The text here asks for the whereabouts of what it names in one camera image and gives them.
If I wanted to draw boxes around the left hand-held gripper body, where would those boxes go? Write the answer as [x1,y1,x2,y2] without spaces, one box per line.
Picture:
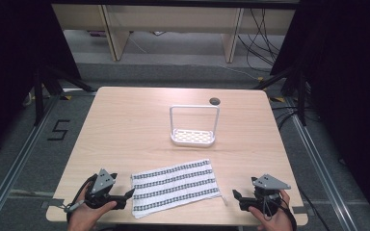
[85,168,127,211]

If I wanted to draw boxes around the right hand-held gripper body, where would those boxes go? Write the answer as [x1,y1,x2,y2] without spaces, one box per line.
[239,173,292,213]

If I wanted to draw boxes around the person's right hand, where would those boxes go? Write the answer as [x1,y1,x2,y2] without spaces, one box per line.
[248,190,294,231]

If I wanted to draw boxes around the person's left hand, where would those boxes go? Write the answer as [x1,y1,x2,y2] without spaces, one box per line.
[66,186,118,231]

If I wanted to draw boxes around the grey tape strip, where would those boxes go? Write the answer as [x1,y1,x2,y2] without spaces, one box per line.
[40,198,66,210]
[291,205,308,216]

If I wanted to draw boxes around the white green striped towel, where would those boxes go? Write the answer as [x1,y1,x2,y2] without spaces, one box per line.
[130,158,228,219]

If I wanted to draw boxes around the white plastic rack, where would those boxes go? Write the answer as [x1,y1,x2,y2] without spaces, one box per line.
[169,104,221,148]

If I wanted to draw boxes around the black metal stand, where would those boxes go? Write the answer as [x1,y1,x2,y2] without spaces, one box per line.
[252,65,308,127]
[33,64,96,127]

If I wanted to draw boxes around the dark curtain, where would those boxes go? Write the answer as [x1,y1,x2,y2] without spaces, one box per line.
[0,0,82,163]
[269,0,370,222]

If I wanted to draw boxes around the beige wooden desk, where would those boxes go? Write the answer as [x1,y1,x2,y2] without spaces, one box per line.
[51,3,297,64]

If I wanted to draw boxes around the black cable with grey plug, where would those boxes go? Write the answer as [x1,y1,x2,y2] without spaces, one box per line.
[64,173,98,223]

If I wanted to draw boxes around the aluminium floor rail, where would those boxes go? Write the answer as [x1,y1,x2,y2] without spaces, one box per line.
[289,113,357,231]
[0,93,62,231]

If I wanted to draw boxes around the black floor cables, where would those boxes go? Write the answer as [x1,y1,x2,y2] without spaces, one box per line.
[270,105,304,131]

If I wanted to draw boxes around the bundle of black cables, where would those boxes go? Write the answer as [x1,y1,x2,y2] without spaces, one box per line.
[236,8,281,72]

